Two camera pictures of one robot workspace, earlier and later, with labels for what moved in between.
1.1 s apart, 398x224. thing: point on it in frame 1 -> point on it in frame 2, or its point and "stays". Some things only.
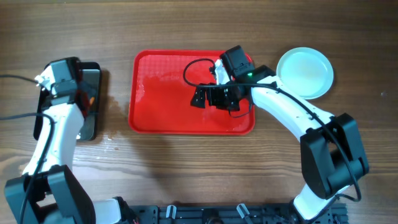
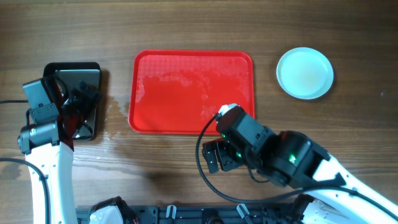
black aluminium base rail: [227, 214] stays
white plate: [307, 71] stays
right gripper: [214, 101] -> [226, 158]
